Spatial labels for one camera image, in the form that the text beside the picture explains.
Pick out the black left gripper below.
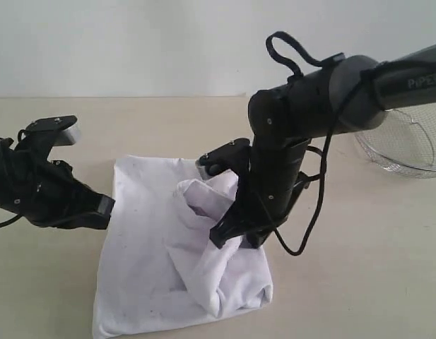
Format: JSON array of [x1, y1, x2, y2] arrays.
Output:
[[12, 162, 115, 230]]

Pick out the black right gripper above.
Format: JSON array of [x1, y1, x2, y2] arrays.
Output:
[[209, 158, 309, 249]]

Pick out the white t-shirt red print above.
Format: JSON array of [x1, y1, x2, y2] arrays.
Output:
[[92, 155, 273, 338]]

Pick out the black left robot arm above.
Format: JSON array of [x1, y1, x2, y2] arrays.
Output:
[[0, 138, 114, 230]]

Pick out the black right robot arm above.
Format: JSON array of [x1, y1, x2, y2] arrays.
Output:
[[199, 45, 436, 249]]

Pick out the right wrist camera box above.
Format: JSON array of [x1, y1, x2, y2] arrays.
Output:
[[195, 138, 251, 179]]

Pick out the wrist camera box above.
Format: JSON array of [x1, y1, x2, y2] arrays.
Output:
[[195, 138, 251, 179], [15, 115, 81, 160]]

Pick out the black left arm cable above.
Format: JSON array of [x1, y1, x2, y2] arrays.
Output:
[[0, 215, 20, 230]]

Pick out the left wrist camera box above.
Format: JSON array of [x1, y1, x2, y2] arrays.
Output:
[[15, 115, 81, 160]]

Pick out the metal wire mesh basket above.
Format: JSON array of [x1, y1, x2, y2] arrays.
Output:
[[355, 103, 436, 179]]

